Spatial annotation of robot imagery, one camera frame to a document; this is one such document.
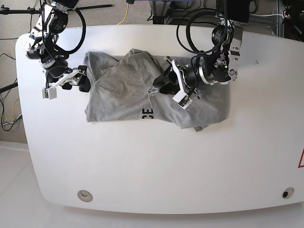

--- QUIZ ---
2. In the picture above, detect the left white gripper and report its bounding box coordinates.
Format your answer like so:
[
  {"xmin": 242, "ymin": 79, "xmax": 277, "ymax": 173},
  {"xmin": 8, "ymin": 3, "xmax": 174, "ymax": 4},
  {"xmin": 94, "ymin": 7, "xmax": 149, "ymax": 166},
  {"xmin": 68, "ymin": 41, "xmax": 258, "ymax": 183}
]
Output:
[{"xmin": 152, "ymin": 57, "xmax": 201, "ymax": 109}]

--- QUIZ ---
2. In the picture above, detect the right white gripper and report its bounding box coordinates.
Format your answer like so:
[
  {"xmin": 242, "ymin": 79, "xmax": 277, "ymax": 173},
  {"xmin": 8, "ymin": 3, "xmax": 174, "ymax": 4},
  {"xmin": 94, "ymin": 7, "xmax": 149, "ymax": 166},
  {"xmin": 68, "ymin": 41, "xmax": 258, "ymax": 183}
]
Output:
[{"xmin": 42, "ymin": 66, "xmax": 91, "ymax": 100}]

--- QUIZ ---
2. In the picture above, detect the grey T-shirt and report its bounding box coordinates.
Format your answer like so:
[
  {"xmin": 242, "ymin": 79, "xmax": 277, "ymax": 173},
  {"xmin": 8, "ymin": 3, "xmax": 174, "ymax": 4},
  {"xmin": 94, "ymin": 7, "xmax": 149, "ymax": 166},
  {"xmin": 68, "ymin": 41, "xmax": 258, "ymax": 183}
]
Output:
[{"xmin": 84, "ymin": 49, "xmax": 230, "ymax": 131}]

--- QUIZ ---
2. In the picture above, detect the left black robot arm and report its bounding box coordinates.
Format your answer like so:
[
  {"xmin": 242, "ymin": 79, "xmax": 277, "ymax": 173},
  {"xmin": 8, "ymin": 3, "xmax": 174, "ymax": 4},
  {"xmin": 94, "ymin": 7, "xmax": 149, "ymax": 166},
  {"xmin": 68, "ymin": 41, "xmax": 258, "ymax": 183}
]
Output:
[{"xmin": 166, "ymin": 0, "xmax": 251, "ymax": 109}]

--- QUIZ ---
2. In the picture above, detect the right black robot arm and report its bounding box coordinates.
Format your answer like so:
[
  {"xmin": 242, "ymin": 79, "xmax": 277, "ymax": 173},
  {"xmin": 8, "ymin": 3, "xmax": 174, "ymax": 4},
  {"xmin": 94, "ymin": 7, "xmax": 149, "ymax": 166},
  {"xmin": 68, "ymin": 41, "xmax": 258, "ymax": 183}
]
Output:
[{"xmin": 26, "ymin": 0, "xmax": 91, "ymax": 99}]

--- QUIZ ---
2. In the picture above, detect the black tripod stand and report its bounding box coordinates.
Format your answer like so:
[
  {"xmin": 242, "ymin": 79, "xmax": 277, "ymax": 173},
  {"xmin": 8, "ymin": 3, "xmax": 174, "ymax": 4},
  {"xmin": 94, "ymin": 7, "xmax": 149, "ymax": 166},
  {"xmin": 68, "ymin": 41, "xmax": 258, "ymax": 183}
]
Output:
[{"xmin": 0, "ymin": 0, "xmax": 46, "ymax": 33}]

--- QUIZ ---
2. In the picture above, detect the left table grommet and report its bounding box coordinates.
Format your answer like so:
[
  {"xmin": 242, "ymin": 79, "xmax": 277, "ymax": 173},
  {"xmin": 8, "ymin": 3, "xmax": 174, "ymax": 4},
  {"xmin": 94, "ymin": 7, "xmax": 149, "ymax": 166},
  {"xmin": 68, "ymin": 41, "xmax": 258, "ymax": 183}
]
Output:
[{"xmin": 77, "ymin": 190, "xmax": 93, "ymax": 202}]

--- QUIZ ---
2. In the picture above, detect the table grommet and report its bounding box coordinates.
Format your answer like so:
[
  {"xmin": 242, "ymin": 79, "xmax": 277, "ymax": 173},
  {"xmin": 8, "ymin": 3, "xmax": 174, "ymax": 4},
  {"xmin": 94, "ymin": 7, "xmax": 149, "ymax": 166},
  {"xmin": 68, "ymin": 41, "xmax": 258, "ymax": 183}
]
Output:
[
  {"xmin": 77, "ymin": 190, "xmax": 93, "ymax": 202},
  {"xmin": 282, "ymin": 187, "xmax": 295, "ymax": 199}
]

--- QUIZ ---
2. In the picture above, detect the right table grommet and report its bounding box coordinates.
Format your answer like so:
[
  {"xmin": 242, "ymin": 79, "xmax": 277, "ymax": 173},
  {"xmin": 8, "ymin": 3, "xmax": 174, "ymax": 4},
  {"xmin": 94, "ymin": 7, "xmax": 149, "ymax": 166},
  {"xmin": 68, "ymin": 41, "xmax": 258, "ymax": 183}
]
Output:
[{"xmin": 282, "ymin": 187, "xmax": 295, "ymax": 199}]

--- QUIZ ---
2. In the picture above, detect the yellow cable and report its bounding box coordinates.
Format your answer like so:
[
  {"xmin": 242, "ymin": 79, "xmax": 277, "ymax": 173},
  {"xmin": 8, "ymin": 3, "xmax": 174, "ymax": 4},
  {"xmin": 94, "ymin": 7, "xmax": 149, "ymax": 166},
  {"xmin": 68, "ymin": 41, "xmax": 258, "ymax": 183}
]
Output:
[{"xmin": 117, "ymin": 0, "xmax": 133, "ymax": 26}]

